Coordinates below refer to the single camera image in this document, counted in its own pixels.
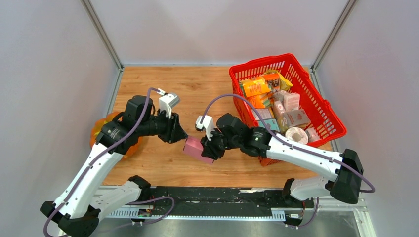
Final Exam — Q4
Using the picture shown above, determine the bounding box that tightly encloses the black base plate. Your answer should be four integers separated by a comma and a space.
138, 186, 315, 219

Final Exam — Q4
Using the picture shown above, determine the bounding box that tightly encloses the pink small box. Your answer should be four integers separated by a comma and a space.
283, 93, 300, 112

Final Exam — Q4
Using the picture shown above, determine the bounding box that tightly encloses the orange snack box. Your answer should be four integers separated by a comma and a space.
239, 76, 271, 97

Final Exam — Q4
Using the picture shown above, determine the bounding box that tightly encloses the pink white carton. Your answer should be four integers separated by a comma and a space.
278, 109, 311, 130

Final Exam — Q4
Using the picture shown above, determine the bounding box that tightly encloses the teal box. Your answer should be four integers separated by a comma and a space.
258, 118, 280, 132

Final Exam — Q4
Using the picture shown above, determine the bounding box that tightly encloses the aluminium frame rail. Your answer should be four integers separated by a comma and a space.
102, 186, 376, 237

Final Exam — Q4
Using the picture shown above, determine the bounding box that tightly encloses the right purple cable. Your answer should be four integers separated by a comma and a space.
200, 94, 376, 229

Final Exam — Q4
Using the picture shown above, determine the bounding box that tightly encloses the orange pumpkin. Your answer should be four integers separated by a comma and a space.
89, 112, 143, 160

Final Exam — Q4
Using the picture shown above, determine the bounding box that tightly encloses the white tape roll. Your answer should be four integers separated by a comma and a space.
285, 127, 309, 145

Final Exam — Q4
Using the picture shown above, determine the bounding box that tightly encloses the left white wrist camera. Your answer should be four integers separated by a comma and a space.
157, 88, 180, 119

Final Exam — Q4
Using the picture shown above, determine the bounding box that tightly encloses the yellow snack bag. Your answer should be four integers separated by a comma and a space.
262, 69, 293, 91

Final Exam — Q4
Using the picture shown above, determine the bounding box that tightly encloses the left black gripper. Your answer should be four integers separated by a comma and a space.
137, 107, 188, 144

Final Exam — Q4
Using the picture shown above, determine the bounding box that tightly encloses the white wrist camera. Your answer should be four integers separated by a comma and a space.
157, 88, 180, 119
195, 115, 215, 141

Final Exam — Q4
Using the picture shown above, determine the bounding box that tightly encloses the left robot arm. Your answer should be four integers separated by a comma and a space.
40, 93, 187, 237

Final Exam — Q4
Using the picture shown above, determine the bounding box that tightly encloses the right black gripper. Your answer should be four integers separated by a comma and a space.
200, 127, 241, 160

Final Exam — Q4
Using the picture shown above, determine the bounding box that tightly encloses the purple cable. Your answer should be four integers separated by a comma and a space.
42, 87, 175, 237
200, 94, 376, 229

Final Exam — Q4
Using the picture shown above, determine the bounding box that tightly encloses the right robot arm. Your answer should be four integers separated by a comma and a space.
195, 113, 364, 207

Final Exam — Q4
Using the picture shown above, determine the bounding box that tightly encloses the pink paper box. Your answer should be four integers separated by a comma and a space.
183, 136, 214, 164

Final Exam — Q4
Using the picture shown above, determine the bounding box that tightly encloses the red plastic basket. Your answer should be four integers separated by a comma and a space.
229, 53, 347, 148

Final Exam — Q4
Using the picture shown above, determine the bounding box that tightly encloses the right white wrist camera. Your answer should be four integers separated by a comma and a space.
195, 115, 215, 141

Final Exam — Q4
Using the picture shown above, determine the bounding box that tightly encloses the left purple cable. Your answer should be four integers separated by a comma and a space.
42, 87, 175, 237

